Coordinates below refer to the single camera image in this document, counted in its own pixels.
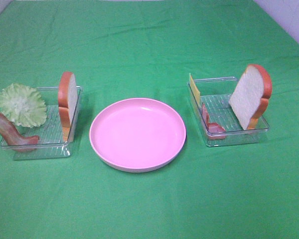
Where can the yellow toy cheese slice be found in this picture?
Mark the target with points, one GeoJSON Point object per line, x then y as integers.
{"type": "Point", "coordinates": [195, 90]}

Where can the toy bacon strip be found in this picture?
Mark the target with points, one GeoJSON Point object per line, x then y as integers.
{"type": "Point", "coordinates": [212, 127]}
{"type": "Point", "coordinates": [12, 137]}

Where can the toy bread slice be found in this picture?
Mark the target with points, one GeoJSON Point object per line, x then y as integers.
{"type": "Point", "coordinates": [67, 100]}
{"type": "Point", "coordinates": [251, 96]}

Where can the green toy lettuce leaf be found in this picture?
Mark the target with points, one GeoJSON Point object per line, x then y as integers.
{"type": "Point", "coordinates": [23, 105]}

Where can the pink round plate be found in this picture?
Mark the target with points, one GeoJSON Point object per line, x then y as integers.
{"type": "Point", "coordinates": [137, 135]}

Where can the right clear plastic tray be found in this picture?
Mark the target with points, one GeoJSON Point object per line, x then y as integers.
{"type": "Point", "coordinates": [215, 94]}

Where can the clear plastic tray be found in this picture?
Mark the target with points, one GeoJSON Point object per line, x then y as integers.
{"type": "Point", "coordinates": [215, 94]}
{"type": "Point", "coordinates": [51, 143]}

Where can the green tablecloth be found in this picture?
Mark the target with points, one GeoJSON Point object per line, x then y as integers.
{"type": "Point", "coordinates": [120, 50]}

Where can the left clear plastic tray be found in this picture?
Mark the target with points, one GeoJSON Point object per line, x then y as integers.
{"type": "Point", "coordinates": [51, 143]}

